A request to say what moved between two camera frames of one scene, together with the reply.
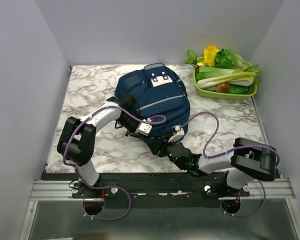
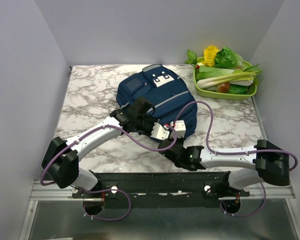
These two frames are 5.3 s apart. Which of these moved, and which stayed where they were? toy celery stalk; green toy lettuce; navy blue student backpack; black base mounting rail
Moved: navy blue student backpack
Stayed: black base mounting rail; green toy lettuce; toy celery stalk
